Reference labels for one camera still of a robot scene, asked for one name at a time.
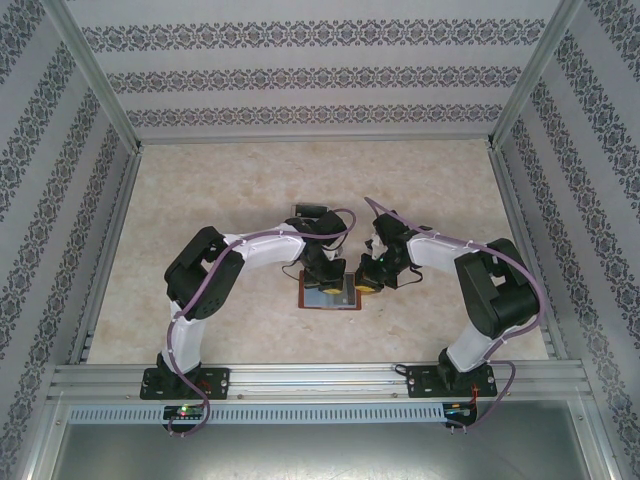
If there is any brown leather card holder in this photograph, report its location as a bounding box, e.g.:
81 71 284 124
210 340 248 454
297 270 363 312

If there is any grey metal panel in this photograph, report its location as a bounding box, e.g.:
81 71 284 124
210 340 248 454
29 399 616 480

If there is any wide aluminium mounting rail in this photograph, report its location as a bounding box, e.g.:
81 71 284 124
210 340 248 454
47 362 587 402

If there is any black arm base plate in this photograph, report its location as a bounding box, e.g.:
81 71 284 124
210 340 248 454
405 363 499 400
139 367 232 401

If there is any grey slotted cable duct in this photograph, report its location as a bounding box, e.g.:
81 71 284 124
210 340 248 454
66 403 447 424

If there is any aluminium frame rail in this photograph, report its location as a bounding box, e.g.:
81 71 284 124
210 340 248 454
485 144 571 362
67 147 144 365
135 133 494 147

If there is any black controller board bracket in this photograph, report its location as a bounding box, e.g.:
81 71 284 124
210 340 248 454
160 403 209 434
442 401 480 432

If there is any purple cable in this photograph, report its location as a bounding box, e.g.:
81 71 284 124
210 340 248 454
363 196 546 434
167 208 357 436

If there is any aluminium frame post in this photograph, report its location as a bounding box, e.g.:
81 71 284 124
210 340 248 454
487 0 586 150
47 0 142 151

